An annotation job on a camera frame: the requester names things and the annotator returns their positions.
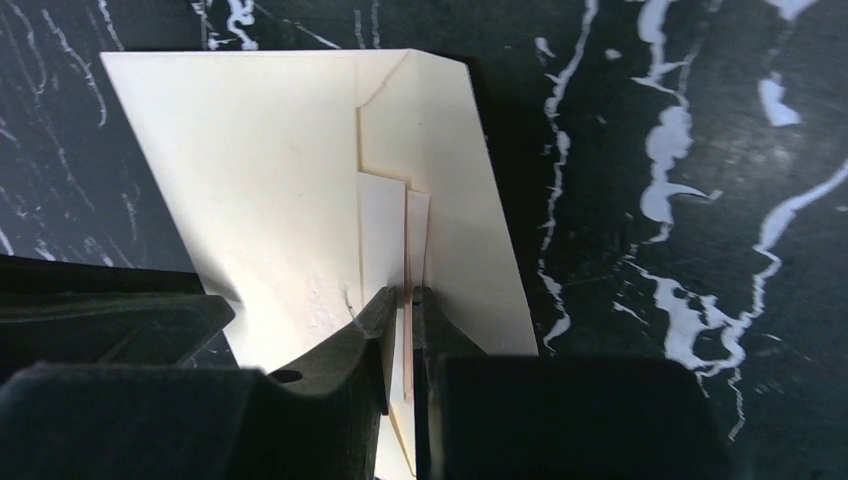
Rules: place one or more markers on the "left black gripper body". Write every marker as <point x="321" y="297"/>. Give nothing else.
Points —
<point x="67" y="313"/>

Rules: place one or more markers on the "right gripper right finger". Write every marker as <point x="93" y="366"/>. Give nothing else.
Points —
<point x="481" y="416"/>

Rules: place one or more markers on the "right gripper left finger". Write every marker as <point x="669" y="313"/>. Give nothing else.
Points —
<point x="316" y="418"/>

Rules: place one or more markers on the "white envelope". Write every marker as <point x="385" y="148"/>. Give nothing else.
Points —
<point x="257" y="156"/>

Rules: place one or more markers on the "cream letter paper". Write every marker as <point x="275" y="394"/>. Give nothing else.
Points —
<point x="382" y="203"/>

